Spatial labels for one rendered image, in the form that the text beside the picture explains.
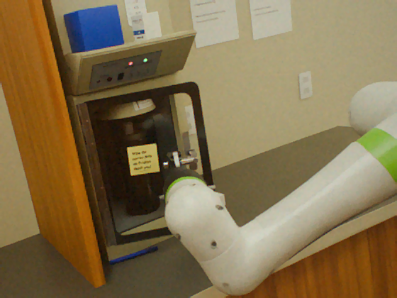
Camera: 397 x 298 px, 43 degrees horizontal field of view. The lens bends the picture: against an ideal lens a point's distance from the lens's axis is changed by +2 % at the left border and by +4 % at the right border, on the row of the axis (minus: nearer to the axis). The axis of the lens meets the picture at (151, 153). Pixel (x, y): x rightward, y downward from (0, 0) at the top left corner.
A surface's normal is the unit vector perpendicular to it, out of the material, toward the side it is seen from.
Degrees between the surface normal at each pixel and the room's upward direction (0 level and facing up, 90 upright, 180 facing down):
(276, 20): 90
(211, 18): 90
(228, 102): 90
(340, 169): 41
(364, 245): 90
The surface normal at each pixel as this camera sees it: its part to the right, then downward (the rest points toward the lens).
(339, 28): 0.48, 0.14
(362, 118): -0.98, 0.09
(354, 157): -0.57, -0.50
